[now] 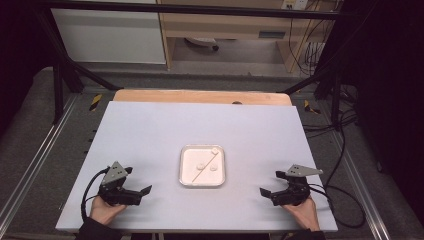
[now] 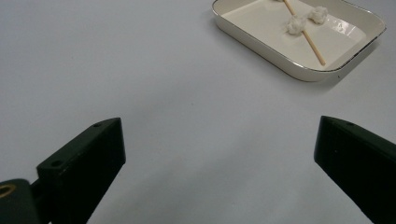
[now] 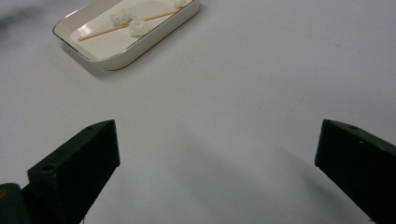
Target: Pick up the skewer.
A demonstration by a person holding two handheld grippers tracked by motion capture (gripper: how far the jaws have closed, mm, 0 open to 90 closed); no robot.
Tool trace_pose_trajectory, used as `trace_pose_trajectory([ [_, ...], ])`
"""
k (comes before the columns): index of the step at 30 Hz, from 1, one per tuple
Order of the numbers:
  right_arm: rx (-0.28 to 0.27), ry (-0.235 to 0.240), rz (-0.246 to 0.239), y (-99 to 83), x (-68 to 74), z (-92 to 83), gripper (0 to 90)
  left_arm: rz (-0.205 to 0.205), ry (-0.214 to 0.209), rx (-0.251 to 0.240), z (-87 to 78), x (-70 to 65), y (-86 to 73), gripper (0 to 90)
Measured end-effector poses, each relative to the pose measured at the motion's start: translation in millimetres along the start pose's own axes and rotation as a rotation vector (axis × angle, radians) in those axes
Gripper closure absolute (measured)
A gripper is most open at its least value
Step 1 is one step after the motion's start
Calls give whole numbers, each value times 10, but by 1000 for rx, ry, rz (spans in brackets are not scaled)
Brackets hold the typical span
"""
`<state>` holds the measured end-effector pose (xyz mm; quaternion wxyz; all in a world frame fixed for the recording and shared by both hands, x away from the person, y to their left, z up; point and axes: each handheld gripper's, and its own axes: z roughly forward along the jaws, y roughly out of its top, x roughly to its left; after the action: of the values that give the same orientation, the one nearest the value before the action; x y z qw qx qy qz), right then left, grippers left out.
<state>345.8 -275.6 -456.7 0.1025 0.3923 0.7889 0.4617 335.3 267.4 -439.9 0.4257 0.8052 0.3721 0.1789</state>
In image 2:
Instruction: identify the thin wooden stick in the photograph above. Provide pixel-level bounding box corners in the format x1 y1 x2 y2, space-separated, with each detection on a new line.
282 0 327 67

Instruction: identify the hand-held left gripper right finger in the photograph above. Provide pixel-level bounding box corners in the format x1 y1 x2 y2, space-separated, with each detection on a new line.
313 115 396 224

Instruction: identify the cream enamel tray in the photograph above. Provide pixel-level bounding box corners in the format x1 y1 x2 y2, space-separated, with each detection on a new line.
212 0 387 82

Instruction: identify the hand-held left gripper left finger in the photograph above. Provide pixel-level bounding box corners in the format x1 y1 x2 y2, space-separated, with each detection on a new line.
31 117 127 224

